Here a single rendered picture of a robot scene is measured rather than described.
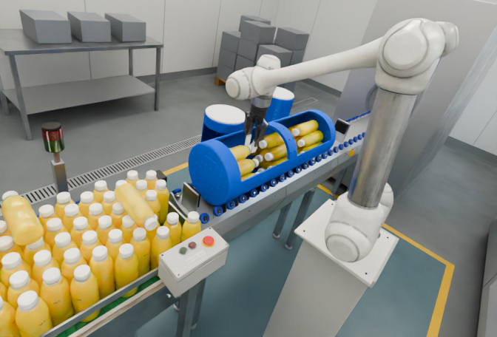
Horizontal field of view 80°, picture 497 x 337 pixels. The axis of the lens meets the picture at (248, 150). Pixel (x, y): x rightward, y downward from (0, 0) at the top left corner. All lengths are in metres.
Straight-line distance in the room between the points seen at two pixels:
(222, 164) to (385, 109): 0.62
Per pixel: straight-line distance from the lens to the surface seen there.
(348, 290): 1.37
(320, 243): 1.26
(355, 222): 1.02
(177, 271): 0.94
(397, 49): 0.81
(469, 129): 6.05
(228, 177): 1.18
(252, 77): 1.07
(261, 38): 4.86
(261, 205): 1.54
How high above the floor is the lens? 1.87
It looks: 31 degrees down
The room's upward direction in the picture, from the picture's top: 13 degrees clockwise
